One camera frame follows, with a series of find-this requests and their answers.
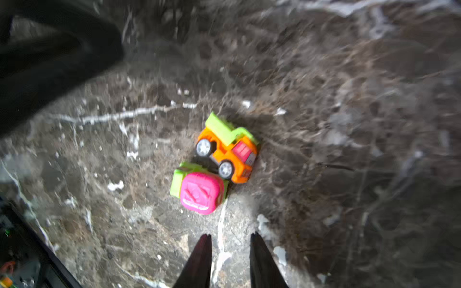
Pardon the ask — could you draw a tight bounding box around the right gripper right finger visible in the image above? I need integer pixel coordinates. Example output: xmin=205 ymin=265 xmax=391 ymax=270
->
xmin=250 ymin=232 xmax=288 ymax=288

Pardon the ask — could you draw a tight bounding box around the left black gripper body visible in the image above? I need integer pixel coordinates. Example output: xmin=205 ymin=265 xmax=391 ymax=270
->
xmin=1 ymin=1 xmax=124 ymax=136

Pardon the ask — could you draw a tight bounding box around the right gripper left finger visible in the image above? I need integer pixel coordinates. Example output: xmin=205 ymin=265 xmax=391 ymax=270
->
xmin=173 ymin=234 xmax=212 ymax=288

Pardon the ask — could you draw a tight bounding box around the green pink toy car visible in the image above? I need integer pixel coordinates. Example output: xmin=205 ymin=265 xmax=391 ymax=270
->
xmin=170 ymin=162 xmax=229 ymax=215

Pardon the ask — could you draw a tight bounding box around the orange green dump truck toy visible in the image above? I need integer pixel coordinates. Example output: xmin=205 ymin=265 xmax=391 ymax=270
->
xmin=195 ymin=112 xmax=259 ymax=184

